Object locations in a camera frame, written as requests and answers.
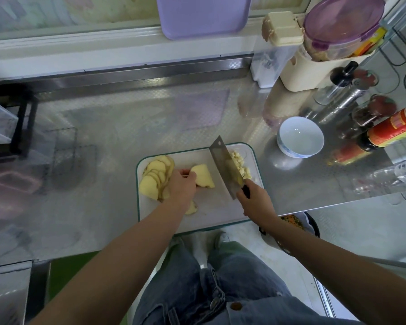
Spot steel bin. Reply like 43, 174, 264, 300
0, 260, 33, 325

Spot glass jar red lid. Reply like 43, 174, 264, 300
352, 94, 399, 129

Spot person's left forearm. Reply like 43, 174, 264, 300
27, 203, 187, 325

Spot cream plastic canister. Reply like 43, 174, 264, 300
279, 44, 369, 93

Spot person's right hand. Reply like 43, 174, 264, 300
237, 179, 281, 231

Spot pile of yellow potato slices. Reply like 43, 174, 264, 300
138, 155, 198, 216

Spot white cutting board green rim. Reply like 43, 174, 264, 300
135, 142, 265, 235

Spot person's blue jeans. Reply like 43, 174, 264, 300
132, 240, 363, 325

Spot clear plastic bottle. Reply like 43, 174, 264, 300
355, 155, 406, 195

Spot person's right forearm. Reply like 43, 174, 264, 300
267, 216, 406, 325

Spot sauce bottle red label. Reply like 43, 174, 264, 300
357, 103, 406, 153

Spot pile of diced potato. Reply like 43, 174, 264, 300
230, 150, 253, 181

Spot clear plastic storage box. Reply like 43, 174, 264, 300
0, 97, 20, 146

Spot steel shaker brown cap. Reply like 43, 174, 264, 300
311, 70, 380, 126

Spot purple lid food container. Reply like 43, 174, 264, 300
303, 0, 388, 62

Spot person's left hand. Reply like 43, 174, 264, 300
164, 167, 198, 215

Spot steel cleaver knife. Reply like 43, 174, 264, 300
209, 136, 253, 200

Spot glass bottle black cap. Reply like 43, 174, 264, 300
314, 60, 360, 106

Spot black metal rack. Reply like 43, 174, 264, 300
0, 88, 38, 160

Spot person's white left shoe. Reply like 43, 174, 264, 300
172, 235, 194, 255

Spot purple plastic cutting board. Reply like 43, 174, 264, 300
155, 0, 253, 41

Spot green mat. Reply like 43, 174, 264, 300
47, 251, 102, 302

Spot metal bowl with scraps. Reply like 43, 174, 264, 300
260, 212, 321, 251

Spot white bowl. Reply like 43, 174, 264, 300
277, 116, 326, 160

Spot clear container cream lid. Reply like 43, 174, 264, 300
250, 11, 305, 89

